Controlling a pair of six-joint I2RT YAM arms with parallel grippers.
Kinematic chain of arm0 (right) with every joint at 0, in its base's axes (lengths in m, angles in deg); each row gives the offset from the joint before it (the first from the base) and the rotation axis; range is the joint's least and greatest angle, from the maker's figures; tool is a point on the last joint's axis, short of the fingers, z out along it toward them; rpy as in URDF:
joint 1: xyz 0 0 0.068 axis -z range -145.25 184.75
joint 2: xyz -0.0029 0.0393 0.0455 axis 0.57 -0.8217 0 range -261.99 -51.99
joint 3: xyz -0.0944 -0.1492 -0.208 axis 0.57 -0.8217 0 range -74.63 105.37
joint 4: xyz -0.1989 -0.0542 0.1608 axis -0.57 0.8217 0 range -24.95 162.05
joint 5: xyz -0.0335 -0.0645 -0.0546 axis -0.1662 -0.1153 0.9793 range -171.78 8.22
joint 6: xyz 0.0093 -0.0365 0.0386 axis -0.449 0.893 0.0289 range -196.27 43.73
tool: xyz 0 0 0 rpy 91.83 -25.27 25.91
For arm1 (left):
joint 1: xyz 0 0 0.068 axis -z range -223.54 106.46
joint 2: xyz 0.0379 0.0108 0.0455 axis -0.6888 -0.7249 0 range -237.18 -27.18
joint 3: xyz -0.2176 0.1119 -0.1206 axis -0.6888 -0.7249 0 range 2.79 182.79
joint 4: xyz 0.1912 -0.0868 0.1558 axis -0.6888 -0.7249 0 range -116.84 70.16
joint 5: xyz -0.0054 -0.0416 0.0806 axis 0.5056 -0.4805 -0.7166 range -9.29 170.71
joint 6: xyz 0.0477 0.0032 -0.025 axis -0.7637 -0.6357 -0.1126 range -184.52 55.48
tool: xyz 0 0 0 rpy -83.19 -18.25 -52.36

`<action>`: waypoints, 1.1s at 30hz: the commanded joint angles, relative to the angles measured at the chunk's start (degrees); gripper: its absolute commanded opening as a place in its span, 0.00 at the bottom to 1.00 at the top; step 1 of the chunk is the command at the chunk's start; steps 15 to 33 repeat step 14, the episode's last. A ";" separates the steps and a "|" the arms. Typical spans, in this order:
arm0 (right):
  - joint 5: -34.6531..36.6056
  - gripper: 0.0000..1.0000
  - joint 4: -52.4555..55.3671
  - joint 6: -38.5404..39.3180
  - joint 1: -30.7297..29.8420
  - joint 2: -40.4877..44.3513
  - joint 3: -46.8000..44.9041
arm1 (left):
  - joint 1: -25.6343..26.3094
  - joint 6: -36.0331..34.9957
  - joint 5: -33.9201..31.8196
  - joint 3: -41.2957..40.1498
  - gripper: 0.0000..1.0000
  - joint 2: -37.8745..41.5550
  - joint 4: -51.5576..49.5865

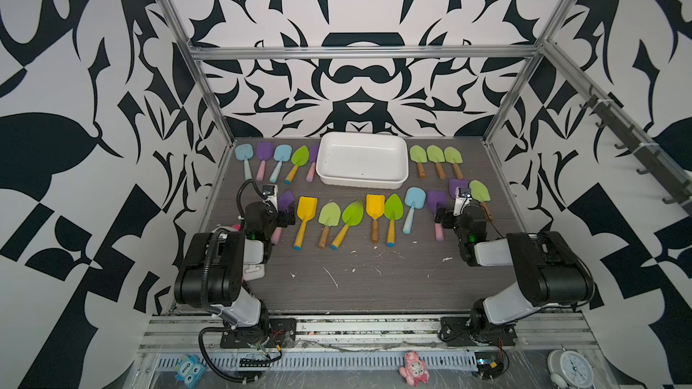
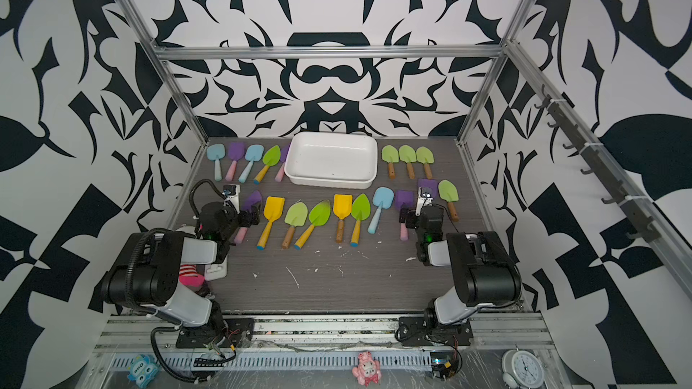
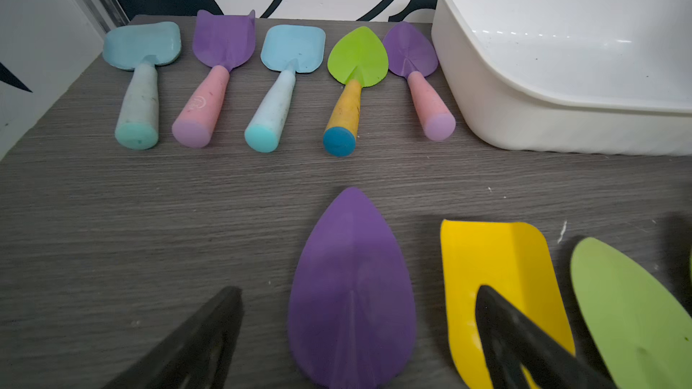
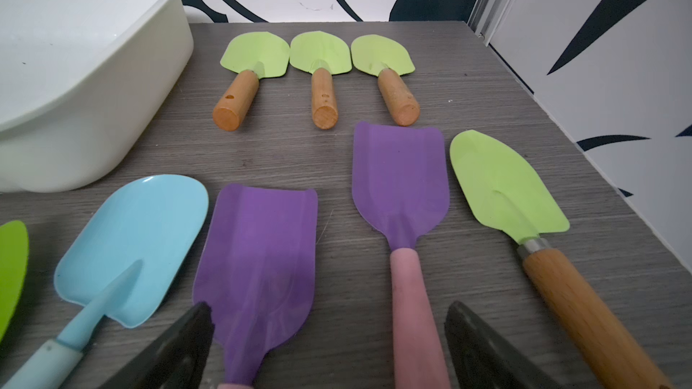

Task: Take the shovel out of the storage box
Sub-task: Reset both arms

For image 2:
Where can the green pointed shovel yellow handle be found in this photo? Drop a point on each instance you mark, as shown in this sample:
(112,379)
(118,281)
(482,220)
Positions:
(318,216)

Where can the yellow toy shovel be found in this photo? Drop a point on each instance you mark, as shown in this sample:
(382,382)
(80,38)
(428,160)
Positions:
(273,210)

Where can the teal square shovel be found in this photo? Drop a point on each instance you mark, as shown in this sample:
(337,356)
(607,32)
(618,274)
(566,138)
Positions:
(215,153)

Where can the blue owl toy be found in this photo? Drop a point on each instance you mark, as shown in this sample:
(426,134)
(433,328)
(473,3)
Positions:
(142,371)

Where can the purple square shovel pink handle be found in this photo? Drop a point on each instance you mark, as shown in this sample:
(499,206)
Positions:
(235,152)

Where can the pink bear toy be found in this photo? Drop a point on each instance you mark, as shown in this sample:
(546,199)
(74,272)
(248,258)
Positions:
(368,370)

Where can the white slotted cable duct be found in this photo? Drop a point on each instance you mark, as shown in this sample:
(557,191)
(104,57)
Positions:
(306,361)

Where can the pink striped plush doll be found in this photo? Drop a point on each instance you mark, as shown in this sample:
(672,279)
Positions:
(189,276)

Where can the black wall hook rack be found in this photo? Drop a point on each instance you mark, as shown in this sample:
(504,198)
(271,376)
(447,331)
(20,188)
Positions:
(603,166)

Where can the white plastic storage box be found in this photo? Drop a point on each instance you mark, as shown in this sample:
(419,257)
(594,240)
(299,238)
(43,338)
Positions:
(334,160)

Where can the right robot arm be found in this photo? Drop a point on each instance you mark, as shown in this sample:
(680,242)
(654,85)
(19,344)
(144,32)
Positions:
(483,275)

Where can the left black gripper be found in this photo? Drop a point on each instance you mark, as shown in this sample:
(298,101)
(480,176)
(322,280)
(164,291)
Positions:
(247,221)

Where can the light blue pointed shovel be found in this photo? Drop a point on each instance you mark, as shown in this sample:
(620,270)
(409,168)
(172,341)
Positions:
(382,199)

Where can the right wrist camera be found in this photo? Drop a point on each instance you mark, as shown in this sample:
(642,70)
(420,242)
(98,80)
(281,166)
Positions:
(424,198)

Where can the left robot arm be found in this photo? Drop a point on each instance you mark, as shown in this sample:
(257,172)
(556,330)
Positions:
(163,272)

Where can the white alarm clock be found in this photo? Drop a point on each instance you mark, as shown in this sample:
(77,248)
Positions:
(522,369)

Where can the blue toy shovel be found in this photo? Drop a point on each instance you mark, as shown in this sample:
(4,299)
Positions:
(254,153)

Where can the green shovel brown wooden handle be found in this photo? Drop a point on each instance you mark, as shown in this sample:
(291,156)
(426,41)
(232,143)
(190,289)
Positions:
(389,154)

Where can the purple pointed shovel pink handle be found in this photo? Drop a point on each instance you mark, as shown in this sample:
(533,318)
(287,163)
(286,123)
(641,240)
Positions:
(251,202)

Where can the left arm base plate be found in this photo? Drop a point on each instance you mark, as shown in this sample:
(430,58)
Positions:
(236,332)

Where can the yellow shovel wooden handle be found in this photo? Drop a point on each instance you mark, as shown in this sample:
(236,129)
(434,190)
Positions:
(341,208)

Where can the green shovel yellow blue-tipped handle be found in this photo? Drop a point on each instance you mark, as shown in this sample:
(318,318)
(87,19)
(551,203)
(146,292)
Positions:
(360,211)

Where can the white brush block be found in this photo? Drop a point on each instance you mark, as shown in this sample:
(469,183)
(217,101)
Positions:
(216,271)

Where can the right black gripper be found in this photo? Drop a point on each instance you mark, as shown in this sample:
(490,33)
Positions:
(411,217)

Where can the small green circuit board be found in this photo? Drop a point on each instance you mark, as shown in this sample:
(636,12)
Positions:
(445,365)

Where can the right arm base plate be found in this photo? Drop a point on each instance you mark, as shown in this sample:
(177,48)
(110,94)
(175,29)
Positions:
(418,332)

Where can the green square shovel wooden handle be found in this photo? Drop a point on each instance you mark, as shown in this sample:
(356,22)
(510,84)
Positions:
(449,193)

